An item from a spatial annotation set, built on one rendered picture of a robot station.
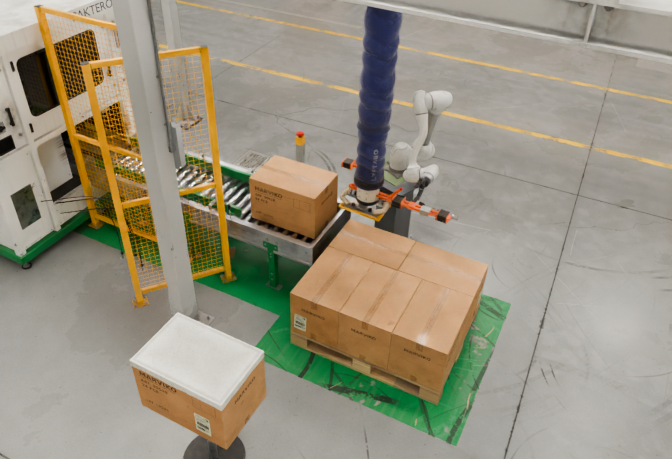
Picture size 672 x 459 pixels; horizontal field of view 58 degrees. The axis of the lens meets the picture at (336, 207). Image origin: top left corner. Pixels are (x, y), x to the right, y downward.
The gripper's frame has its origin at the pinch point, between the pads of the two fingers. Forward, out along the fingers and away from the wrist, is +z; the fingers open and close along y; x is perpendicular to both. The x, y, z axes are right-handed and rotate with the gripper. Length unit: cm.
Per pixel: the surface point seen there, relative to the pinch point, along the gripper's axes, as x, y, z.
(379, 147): 24, -43, 20
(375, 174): 24.9, -21.1, 21.1
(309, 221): 73, 33, 33
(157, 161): 130, -55, 125
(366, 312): -3, 50, 83
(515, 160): -27, 104, -263
